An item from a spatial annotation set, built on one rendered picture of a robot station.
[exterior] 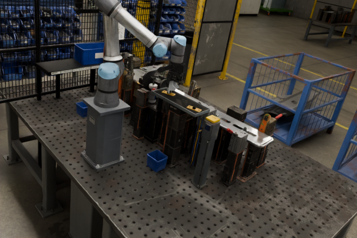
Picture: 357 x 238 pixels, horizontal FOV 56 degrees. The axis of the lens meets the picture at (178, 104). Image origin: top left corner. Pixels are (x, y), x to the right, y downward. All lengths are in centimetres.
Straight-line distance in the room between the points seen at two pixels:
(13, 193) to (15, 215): 26
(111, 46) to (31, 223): 150
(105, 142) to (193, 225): 70
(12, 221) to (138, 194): 120
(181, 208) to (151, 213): 17
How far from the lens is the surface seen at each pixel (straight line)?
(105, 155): 209
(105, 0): 183
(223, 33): 579
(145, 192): 199
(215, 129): 189
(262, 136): 218
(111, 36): 199
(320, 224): 217
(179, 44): 195
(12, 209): 297
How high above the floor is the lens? 197
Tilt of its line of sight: 24 degrees down
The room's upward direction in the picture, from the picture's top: 10 degrees clockwise
